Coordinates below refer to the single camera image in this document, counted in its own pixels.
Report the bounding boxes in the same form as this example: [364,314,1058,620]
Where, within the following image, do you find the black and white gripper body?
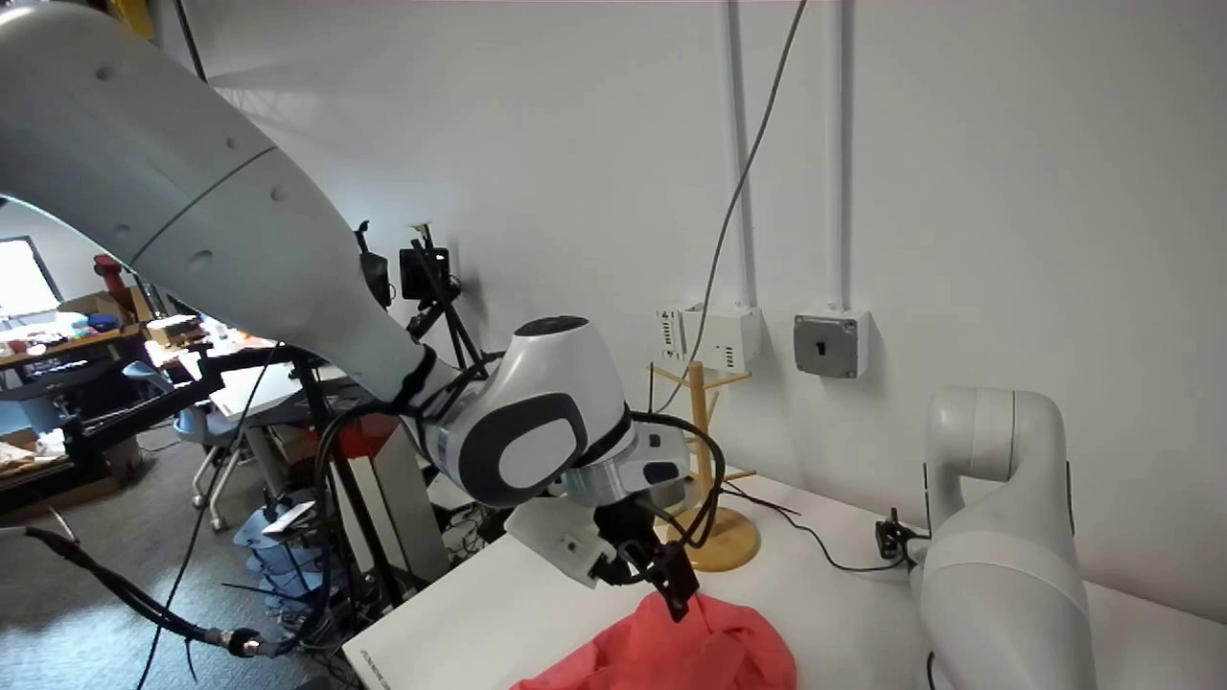
[506,499,658,586]

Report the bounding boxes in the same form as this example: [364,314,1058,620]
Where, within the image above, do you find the peach printed shirt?
[510,595,796,690]

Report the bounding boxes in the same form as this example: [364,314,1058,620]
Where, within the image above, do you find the white main robot arm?
[0,3,699,613]

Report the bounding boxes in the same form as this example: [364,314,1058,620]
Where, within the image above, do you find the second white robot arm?
[913,387,1098,690]

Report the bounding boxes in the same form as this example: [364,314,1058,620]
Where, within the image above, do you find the wooden mug tree stand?
[656,362,758,571]

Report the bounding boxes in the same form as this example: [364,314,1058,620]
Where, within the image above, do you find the small black table clamp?
[876,514,919,566]

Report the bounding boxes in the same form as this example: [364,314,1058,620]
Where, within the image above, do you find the black tripod stand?
[408,286,504,379]

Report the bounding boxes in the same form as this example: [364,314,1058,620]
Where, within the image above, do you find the black cable on table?
[725,477,929,577]

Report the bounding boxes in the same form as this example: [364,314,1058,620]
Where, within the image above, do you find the white wall socket box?
[656,305,763,375]

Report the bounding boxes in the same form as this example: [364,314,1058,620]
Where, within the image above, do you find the grey wall junction box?
[794,311,870,379]

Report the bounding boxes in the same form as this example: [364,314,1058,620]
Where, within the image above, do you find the black camera on tripod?
[400,222,460,300]

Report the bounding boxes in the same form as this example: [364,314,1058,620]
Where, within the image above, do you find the grey hanging cable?
[621,0,814,448]

